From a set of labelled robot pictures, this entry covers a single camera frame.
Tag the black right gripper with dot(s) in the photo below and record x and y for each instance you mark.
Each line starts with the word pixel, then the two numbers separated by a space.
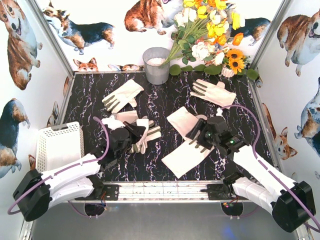
pixel 200 135

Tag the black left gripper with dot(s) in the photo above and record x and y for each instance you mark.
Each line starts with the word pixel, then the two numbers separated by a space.
pixel 136 130

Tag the grey striped work glove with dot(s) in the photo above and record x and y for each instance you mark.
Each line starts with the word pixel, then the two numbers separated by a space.
pixel 151 132
pixel 122 120

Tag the white glove green fingers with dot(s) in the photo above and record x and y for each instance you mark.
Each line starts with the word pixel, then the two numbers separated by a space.
pixel 183 121

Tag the long white glove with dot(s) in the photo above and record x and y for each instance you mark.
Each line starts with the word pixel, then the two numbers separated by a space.
pixel 186 157

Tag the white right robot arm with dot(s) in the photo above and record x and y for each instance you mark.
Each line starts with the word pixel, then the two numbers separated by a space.
pixel 290 203

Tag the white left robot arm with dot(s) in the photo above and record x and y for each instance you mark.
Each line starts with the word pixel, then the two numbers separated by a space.
pixel 40 191

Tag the white perforated storage basket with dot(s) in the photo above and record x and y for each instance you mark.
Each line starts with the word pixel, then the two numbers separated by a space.
pixel 58 146

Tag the white glove back left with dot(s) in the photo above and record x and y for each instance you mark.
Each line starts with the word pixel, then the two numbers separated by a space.
pixel 119 98

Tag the white glove back right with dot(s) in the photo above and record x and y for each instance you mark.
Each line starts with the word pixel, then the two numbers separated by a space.
pixel 214 93

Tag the grey metal bucket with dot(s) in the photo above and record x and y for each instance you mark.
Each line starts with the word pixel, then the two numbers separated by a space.
pixel 155 65

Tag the sunflower pot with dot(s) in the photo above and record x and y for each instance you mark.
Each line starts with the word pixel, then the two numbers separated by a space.
pixel 235 62

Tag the artificial flower bouquet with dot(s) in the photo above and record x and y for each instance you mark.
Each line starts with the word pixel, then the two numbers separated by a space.
pixel 203 31

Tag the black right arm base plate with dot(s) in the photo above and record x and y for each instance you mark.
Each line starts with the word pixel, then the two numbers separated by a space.
pixel 223 190

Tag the aluminium front rail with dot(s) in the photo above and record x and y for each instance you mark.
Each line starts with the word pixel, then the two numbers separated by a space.
pixel 162 191

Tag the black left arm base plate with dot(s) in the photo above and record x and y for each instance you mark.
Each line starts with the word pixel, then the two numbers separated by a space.
pixel 101 191

